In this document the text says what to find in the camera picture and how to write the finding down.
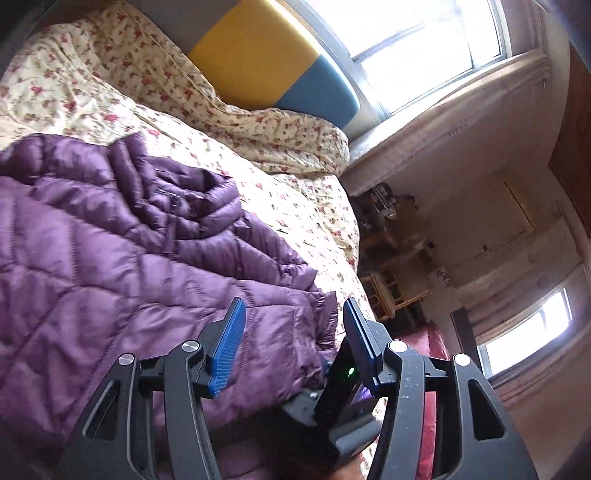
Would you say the grey yellow blue headboard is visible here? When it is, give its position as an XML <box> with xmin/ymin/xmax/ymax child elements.
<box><xmin>139</xmin><ymin>0</ymin><xmax>361</xmax><ymax>127</ymax></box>

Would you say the pale patterned curtain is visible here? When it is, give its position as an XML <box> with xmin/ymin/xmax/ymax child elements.
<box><xmin>455</xmin><ymin>263</ymin><xmax>589</xmax><ymax>407</ymax></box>
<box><xmin>342</xmin><ymin>48</ymin><xmax>555</xmax><ymax>195</ymax></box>

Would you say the red blanket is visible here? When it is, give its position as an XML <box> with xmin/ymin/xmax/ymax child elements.
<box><xmin>406</xmin><ymin>323</ymin><xmax>446</xmax><ymax>480</ymax></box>

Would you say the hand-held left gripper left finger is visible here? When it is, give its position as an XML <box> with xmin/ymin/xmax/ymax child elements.
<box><xmin>55</xmin><ymin>298</ymin><xmax>247</xmax><ymax>480</ymax></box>

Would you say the small window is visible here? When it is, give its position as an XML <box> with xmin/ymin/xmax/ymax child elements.
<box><xmin>475</xmin><ymin>286</ymin><xmax>575</xmax><ymax>377</ymax></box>

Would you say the cluttered wooden table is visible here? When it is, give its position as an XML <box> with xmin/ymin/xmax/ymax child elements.
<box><xmin>353</xmin><ymin>182</ymin><xmax>435</xmax><ymax>268</ymax></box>

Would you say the black flat panel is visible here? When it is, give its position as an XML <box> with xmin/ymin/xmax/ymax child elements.
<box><xmin>450</xmin><ymin>307</ymin><xmax>483</xmax><ymax>358</ymax></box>

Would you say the floral quilt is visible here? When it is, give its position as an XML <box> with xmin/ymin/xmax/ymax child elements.
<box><xmin>0</xmin><ymin>0</ymin><xmax>370</xmax><ymax>480</ymax></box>

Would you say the purple quilted down jacket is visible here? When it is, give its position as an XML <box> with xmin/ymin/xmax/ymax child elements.
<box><xmin>0</xmin><ymin>131</ymin><xmax>340</xmax><ymax>480</ymax></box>

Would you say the large window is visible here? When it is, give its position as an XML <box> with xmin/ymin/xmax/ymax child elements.
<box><xmin>286</xmin><ymin>0</ymin><xmax>548</xmax><ymax>118</ymax></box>

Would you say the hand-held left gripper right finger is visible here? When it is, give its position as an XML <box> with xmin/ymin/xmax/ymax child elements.
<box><xmin>344</xmin><ymin>298</ymin><xmax>539</xmax><ymax>480</ymax></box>

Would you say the wooden chair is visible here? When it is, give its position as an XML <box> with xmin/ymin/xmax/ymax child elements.
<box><xmin>362</xmin><ymin>261</ymin><xmax>435</xmax><ymax>324</ymax></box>

